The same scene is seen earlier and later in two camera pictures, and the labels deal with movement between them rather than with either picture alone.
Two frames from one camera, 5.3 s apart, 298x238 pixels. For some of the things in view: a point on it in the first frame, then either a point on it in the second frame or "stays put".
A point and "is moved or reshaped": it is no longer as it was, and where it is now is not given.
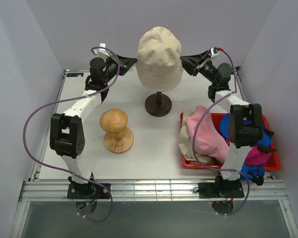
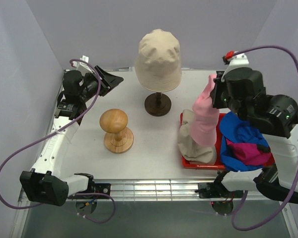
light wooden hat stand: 118,139 stays put
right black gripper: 193,63 to 218,85
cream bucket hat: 159,64 stays put
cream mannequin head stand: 158,104 stays put
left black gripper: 125,64 to 109,82
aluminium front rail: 255,190 stays put
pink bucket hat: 209,139 is moved or reshaped
